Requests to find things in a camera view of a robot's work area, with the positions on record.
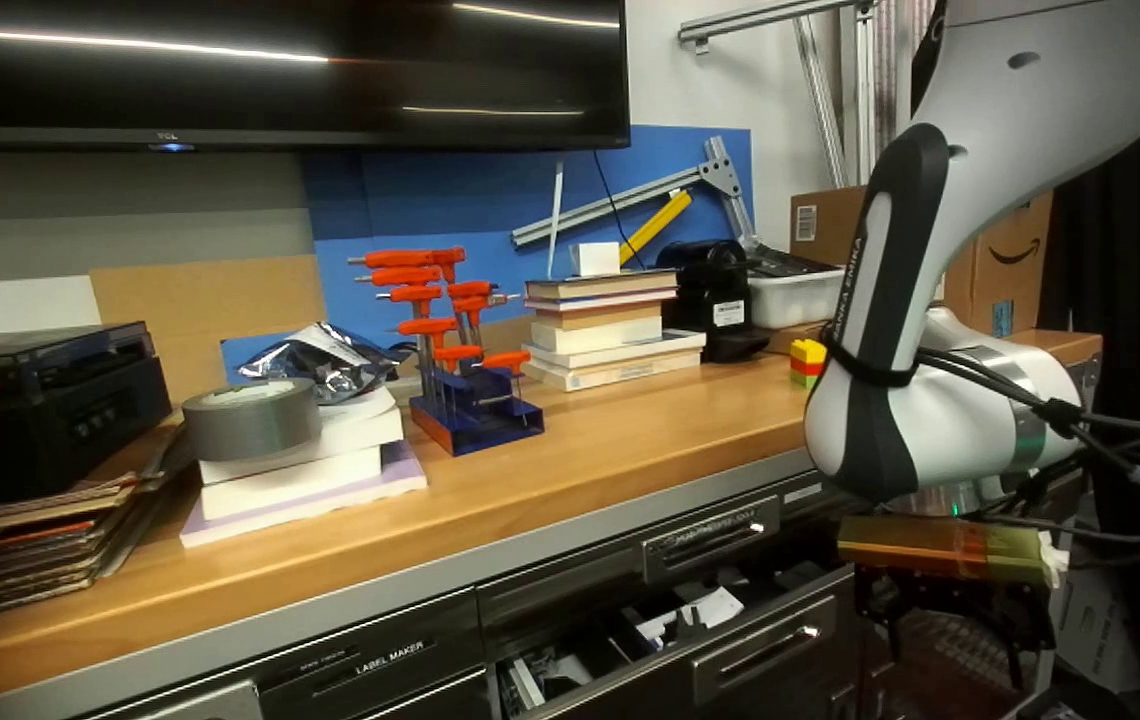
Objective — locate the black electronic box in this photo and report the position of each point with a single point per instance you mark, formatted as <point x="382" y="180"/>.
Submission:
<point x="71" y="398"/>

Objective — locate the white storage bin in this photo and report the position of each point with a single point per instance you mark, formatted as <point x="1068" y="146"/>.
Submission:
<point x="795" y="297"/>

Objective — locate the open grey metal drawer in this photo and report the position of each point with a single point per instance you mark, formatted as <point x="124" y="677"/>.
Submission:
<point x="731" y="647"/>

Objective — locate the orange hex key set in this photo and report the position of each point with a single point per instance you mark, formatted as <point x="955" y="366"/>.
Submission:
<point x="467" y="391"/>

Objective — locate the grey duct tape roll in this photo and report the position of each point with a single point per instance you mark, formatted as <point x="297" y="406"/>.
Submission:
<point x="255" y="416"/>

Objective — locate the white books under tape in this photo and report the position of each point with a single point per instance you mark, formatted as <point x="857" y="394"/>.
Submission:
<point x="356" y="456"/>

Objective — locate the colourful toy brick stack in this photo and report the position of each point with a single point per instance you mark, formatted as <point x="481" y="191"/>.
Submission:
<point x="806" y="361"/>

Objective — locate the cardboard box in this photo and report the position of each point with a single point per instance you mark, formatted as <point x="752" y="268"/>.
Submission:
<point x="990" y="286"/>

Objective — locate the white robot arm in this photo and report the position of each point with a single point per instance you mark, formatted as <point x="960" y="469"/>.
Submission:
<point x="916" y="391"/>

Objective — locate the black bag with label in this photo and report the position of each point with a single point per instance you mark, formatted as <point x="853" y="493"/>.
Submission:
<point x="714" y="297"/>

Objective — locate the stack of books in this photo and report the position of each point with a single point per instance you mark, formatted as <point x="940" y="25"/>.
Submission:
<point x="607" y="330"/>

